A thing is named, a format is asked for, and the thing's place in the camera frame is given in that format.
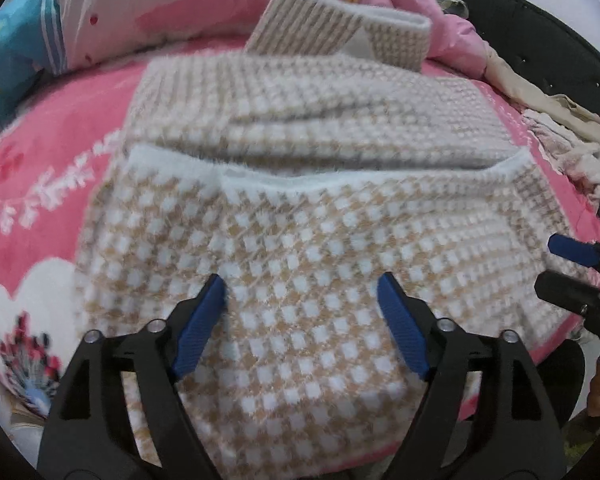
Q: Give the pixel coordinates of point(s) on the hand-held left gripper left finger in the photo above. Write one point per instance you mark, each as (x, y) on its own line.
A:
(200, 325)

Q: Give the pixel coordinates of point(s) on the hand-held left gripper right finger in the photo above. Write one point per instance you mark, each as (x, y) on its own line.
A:
(402, 325)

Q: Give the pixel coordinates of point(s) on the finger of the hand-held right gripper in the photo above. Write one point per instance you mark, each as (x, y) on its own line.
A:
(560, 287)
(562, 250)

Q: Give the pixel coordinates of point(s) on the beige white checkered sweater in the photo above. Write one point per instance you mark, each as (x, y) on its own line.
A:
(305, 210)

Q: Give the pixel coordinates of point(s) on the white fluffy garment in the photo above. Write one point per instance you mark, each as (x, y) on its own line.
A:
(575, 160)

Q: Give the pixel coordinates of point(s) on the cream garment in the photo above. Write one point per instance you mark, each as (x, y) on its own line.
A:
(520, 85)

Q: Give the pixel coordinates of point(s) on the black padded headboard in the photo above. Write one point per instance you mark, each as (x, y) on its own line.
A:
(545, 35)

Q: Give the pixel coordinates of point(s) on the pink floral bed sheet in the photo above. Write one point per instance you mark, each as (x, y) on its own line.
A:
(45, 170)

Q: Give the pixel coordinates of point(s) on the plaid cloth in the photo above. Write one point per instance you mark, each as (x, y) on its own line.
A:
(452, 6)

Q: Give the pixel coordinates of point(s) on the pink printed quilt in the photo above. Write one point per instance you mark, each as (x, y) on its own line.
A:
(155, 10)

